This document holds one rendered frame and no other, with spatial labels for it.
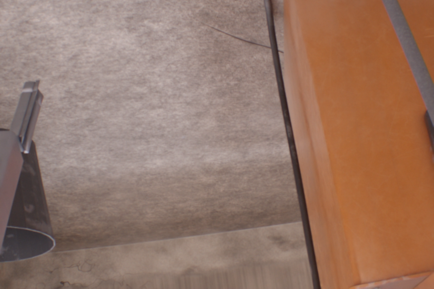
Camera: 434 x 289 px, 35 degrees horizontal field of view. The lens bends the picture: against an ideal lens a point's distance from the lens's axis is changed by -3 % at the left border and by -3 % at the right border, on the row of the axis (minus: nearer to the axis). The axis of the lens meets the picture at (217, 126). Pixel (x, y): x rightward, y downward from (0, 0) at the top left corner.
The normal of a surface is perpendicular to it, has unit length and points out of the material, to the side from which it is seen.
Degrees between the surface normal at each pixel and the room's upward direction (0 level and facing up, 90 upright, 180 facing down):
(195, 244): 90
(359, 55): 90
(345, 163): 90
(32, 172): 99
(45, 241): 82
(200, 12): 0
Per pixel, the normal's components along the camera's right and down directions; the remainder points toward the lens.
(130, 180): 0.13, 0.90
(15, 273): -0.01, -0.42
